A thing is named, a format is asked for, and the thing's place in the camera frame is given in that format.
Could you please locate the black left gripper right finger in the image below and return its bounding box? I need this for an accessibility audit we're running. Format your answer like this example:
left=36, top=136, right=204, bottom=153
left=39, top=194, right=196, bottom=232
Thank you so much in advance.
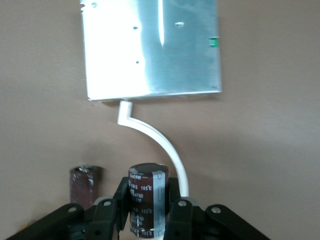
left=163, top=176, right=273, bottom=240

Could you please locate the white curved plastic bracket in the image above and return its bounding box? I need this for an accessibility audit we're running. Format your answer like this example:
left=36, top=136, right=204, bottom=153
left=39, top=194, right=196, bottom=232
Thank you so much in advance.
left=116, top=100, right=190, bottom=198

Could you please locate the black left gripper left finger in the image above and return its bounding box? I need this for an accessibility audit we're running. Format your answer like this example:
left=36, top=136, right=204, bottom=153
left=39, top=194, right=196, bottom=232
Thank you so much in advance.
left=7, top=176, right=131, bottom=240

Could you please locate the dark capacitor grey stripe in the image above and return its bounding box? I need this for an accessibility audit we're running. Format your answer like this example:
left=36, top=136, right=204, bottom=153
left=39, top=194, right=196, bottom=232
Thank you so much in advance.
left=127, top=162, right=171, bottom=237

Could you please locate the silver metal power supply box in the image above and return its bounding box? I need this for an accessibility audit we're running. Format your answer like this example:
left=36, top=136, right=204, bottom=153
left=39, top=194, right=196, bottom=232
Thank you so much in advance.
left=79, top=0, right=223, bottom=104

